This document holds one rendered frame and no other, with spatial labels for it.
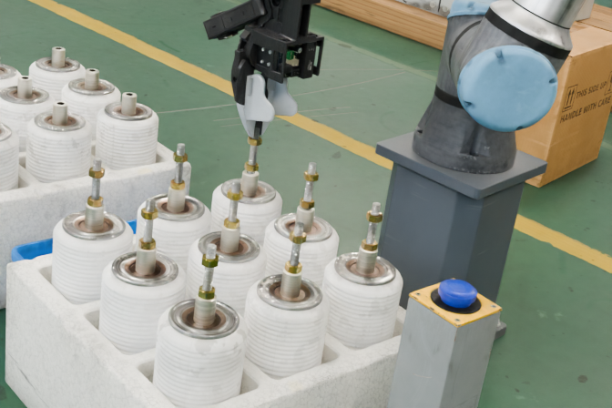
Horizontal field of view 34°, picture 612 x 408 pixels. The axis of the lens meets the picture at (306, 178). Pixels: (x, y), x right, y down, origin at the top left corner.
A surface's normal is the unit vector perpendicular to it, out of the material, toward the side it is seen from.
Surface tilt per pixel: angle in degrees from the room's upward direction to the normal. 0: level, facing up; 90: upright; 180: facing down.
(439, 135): 73
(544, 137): 90
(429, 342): 90
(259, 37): 90
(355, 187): 0
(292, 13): 90
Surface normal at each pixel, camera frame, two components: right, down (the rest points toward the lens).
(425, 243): -0.68, 0.22
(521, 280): 0.13, -0.91
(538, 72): -0.07, 0.51
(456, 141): -0.35, 0.03
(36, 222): 0.63, 0.39
